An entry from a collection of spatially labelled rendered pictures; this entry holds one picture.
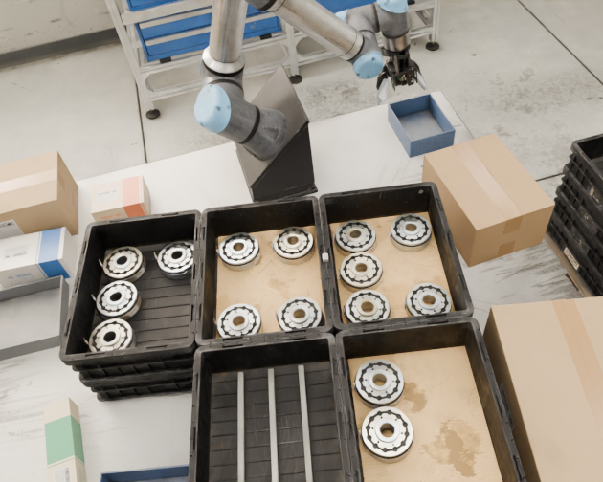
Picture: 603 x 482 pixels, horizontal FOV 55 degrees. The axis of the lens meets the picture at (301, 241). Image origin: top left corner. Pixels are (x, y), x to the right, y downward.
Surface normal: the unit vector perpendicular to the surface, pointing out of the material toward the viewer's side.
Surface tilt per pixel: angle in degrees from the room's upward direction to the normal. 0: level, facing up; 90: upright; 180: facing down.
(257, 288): 0
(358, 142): 0
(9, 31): 90
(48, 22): 90
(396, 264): 0
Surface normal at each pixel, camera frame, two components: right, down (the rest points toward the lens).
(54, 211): 0.25, 0.74
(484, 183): -0.10, -0.63
